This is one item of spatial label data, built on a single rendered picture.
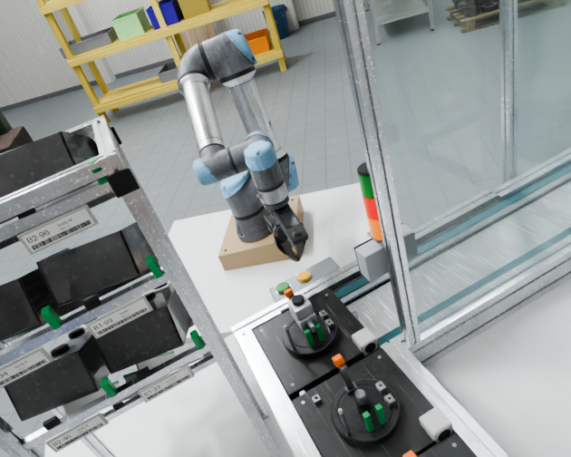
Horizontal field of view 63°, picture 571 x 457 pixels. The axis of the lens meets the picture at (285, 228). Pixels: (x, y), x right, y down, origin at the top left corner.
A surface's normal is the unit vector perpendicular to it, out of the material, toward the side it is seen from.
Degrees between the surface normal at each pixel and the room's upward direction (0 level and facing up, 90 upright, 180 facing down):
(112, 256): 65
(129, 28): 90
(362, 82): 90
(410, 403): 0
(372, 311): 0
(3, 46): 90
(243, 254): 90
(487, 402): 0
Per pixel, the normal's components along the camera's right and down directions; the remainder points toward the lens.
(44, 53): -0.07, 0.59
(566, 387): -0.27, -0.78
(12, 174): 0.11, 0.13
